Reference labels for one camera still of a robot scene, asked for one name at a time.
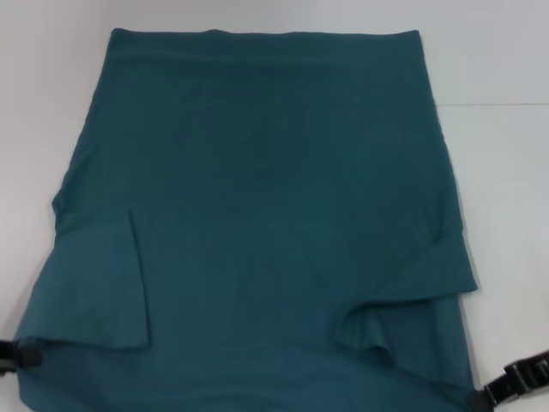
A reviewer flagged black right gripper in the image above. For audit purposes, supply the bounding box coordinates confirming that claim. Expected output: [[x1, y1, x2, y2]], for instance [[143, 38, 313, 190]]
[[481, 348, 549, 407]]

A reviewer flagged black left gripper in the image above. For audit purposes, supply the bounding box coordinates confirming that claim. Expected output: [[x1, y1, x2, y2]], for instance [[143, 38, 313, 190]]
[[0, 339, 42, 379]]

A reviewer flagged teal blue t-shirt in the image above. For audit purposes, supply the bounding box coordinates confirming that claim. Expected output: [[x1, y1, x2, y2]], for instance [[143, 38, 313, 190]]
[[15, 27, 511, 412]]

